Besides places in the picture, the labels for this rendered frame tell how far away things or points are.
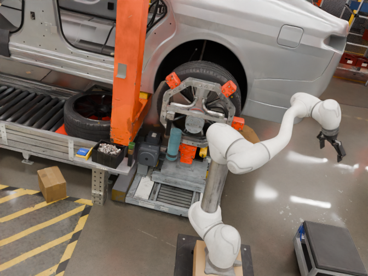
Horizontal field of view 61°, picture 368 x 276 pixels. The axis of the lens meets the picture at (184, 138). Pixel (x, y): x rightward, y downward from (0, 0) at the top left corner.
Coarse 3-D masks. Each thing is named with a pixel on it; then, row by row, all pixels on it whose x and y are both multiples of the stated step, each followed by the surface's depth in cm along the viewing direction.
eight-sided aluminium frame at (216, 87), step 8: (184, 80) 226; (192, 80) 221; (200, 80) 224; (176, 88) 225; (184, 88) 224; (208, 88) 222; (216, 88) 220; (168, 96) 230; (224, 96) 223; (168, 104) 240; (232, 104) 230; (232, 112) 228; (160, 120) 242; (232, 120) 232; (184, 136) 252; (192, 144) 249; (200, 144) 248; (208, 144) 247
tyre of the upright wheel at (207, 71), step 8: (184, 64) 243; (192, 64) 238; (200, 64) 235; (208, 64) 236; (216, 64) 241; (176, 72) 234; (184, 72) 227; (192, 72) 226; (200, 72) 225; (208, 72) 225; (216, 72) 227; (224, 72) 235; (208, 80) 227; (216, 80) 226; (224, 80) 226; (232, 80) 237; (168, 88) 235; (160, 96) 240; (232, 96) 231; (240, 96) 247; (160, 104) 244; (240, 104) 236; (160, 112) 248; (240, 112) 240
